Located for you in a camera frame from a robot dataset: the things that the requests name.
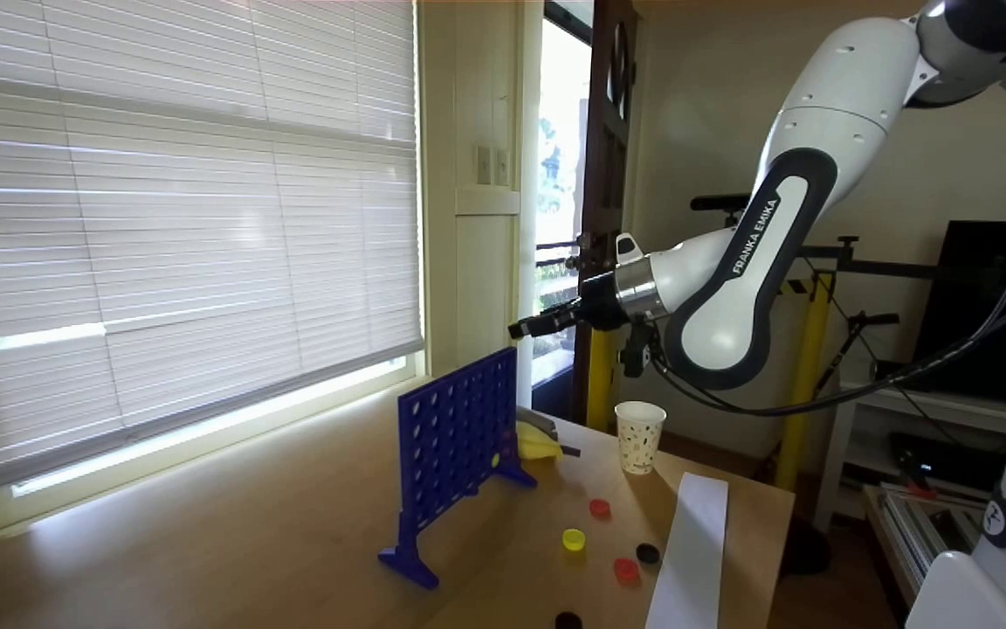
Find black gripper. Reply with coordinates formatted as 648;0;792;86
512;268;634;343

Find blue gameboard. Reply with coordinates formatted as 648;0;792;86
374;343;538;592

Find yellow cloth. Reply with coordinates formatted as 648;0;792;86
514;418;567;464

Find white dotted paper cup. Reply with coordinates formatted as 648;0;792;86
612;398;671;477

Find dark wooden door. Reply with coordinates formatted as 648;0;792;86
571;0;642;429

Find black stand crossbar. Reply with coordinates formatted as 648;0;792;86
797;235;941;283

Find white low shelf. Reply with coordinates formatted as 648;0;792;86
822;389;1006;516

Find white window blinds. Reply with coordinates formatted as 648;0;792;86
0;0;428;491

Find black monitor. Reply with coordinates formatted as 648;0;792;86
910;215;1006;406

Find yellow stand post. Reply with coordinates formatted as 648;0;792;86
584;326;623;433
775;265;839;491

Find white wall switch plate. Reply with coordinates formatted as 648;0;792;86
473;138;514;188

